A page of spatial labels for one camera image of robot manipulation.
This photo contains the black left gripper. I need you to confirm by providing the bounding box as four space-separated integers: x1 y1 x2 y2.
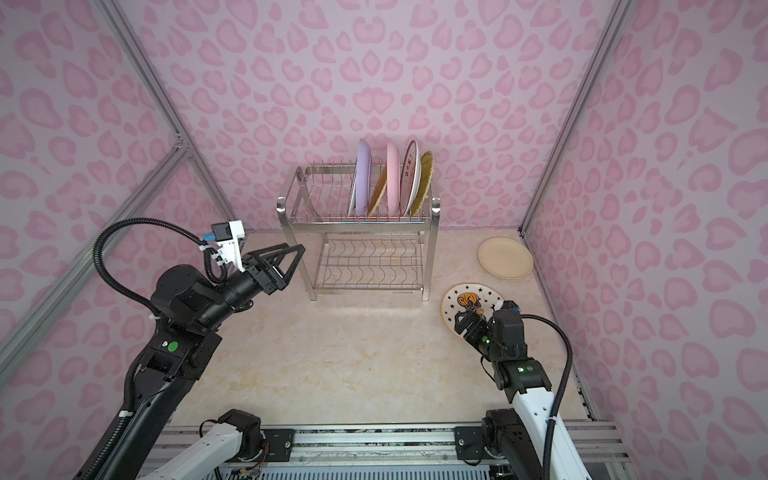
198 239 302 333

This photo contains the orange rimmed star plate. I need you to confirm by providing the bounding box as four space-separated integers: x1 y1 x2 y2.
440 283 503 337

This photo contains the purple bear plate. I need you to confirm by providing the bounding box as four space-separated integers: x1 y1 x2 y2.
354 139 372 217

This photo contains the brown woven bamboo plate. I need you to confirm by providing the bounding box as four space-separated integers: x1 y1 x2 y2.
367 166 387 217

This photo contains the pink bear plate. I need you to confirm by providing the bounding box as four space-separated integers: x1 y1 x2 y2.
386 140 400 217

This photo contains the white plate orange sunburst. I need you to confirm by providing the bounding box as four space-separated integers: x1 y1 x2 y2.
400 140 421 216

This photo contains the green rimmed woven bamboo plate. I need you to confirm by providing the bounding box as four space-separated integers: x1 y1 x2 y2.
409 151 434 216

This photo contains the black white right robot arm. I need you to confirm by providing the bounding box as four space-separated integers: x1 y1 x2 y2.
454 301 591 479

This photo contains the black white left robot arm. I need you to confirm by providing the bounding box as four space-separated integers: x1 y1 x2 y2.
75 243 305 479

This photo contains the stainless steel dish rack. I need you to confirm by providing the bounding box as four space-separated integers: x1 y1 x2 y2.
276 164 441 301

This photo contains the cream round plate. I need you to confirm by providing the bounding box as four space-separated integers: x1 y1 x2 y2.
477 236 534 280

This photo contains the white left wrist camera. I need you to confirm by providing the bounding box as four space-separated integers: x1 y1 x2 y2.
202 220 246 272

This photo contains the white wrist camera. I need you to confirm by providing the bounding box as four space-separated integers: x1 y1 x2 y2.
202 220 246 272
496 300 520 314

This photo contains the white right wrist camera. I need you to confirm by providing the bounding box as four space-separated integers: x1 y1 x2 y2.
496 300 520 314

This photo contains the black right corrugated cable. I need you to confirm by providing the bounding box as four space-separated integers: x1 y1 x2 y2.
518 313 574 480

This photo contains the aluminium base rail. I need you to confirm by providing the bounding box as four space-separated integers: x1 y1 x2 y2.
137 420 637 479

